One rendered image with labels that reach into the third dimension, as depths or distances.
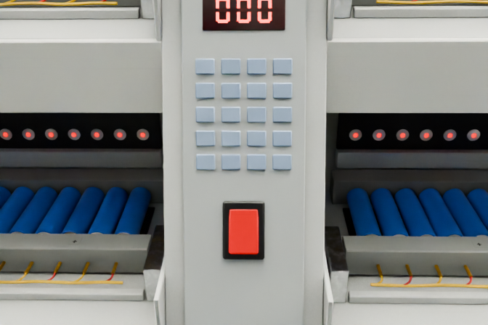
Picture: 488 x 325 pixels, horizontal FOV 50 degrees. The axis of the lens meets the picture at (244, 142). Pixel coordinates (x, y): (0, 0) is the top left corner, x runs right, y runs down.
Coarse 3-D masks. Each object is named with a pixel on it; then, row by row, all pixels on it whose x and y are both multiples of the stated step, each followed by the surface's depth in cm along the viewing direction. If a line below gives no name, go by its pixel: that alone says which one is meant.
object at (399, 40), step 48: (336, 0) 33; (384, 0) 34; (432, 0) 36; (480, 0) 34; (336, 48) 30; (384, 48) 30; (432, 48) 30; (480, 48) 30; (336, 96) 31; (384, 96) 31; (432, 96) 31; (480, 96) 31
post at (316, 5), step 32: (320, 0) 29; (320, 32) 30; (320, 64) 30; (320, 96) 30; (320, 128) 30; (320, 160) 30; (320, 192) 30; (320, 224) 30; (320, 256) 31; (320, 288) 31; (320, 320) 31
